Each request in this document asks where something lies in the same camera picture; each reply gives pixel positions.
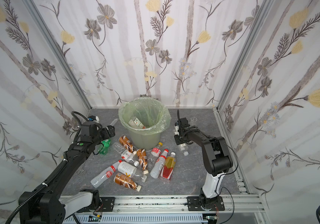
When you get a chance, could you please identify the clear bottle sideways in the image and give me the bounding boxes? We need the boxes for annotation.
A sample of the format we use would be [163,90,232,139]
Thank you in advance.
[178,143,189,156]

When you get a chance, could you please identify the brown bottle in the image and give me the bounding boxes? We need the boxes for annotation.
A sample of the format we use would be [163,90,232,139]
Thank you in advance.
[113,173,142,192]
[137,149,149,175]
[119,135,134,153]

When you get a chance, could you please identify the green soda bottle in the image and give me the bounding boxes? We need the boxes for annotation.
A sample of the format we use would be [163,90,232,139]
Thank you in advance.
[98,139,111,155]

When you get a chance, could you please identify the clear crushed water bottle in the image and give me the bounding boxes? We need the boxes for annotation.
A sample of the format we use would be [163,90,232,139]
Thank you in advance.
[112,142,139,167]

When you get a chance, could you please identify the white bottle yellow flower label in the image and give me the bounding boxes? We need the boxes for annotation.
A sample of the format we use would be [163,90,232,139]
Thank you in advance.
[128,117,146,129]

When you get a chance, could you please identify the white bottle yellow V label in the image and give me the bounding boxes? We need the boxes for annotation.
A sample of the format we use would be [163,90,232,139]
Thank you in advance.
[118,161,147,183]

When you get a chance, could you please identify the yellow juice bottle red label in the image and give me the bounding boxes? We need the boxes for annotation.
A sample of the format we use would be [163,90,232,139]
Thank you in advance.
[160,152,176,181]

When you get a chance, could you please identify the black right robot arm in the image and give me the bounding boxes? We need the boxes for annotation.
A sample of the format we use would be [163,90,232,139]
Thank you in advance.
[174,111,233,211]

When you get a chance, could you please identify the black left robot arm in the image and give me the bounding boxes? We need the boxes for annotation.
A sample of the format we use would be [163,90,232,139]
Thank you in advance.
[6,111,115,224]

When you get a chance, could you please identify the green plastic waste bin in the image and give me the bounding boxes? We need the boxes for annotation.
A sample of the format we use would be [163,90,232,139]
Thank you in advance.
[118,97,171,150]

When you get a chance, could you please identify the small clear glass cup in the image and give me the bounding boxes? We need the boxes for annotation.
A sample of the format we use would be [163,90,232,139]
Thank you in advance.
[190,117,198,126]

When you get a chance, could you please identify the clear bottle yellow cap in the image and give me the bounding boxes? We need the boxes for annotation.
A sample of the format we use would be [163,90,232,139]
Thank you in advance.
[147,142,163,167]

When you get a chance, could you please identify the white bottle red cap left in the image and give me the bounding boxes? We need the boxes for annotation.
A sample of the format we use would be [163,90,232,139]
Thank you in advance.
[90,160,122,188]

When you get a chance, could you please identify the white bottle red cap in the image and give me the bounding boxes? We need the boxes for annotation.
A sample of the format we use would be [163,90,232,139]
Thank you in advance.
[150,149,169,179]
[90,160,122,188]

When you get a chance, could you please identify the metal surgical scissors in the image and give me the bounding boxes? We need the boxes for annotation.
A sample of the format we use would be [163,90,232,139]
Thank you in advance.
[76,163,87,175]

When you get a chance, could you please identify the white bottle red cap right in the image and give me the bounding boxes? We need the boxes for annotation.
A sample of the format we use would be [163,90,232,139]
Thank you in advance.
[150,149,169,179]

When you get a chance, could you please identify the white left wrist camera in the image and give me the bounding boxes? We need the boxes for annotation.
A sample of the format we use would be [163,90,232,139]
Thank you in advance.
[88,115,100,123]

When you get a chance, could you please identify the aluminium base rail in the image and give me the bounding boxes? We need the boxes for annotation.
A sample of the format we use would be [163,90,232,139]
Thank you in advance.
[61,194,270,224]

